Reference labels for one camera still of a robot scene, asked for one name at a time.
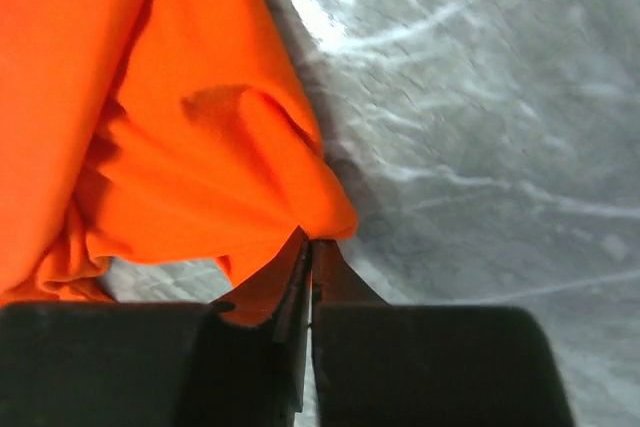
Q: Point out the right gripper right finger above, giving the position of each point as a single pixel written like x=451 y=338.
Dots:
x=378 y=364

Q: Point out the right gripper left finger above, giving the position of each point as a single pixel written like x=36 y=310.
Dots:
x=236 y=361

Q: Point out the orange t shirt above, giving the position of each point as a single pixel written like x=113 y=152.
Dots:
x=154 y=131

